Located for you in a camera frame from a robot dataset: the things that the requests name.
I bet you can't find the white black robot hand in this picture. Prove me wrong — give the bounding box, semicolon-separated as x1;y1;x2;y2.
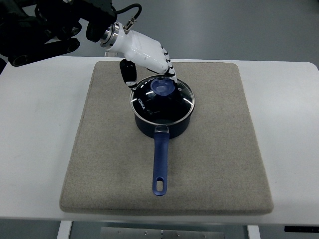
100;22;177;94

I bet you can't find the glass pot lid blue knob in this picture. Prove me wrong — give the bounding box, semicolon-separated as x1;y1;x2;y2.
130;75;195;125

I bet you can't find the dark blue saucepan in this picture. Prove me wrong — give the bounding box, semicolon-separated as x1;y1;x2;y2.
130;76;196;197

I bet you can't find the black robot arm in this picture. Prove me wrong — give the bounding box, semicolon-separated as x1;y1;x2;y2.
0;0;142;67

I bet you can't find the clear floor marker lower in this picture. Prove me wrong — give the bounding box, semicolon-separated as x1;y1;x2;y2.
104;51;118;57

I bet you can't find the beige felt mat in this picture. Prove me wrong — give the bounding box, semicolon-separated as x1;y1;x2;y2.
59;61;273;216

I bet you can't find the grey metal plate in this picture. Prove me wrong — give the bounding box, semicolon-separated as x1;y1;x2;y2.
100;227;225;239

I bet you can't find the white table leg left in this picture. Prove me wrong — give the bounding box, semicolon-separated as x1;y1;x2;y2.
56;221;73;239

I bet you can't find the white table leg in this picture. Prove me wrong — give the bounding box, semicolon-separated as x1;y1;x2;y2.
56;221;73;239
247;225;261;239

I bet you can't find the white table leg right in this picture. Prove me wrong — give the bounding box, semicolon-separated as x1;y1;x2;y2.
247;225;261;239

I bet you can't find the black table control panel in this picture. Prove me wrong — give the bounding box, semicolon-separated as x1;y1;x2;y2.
284;226;319;233

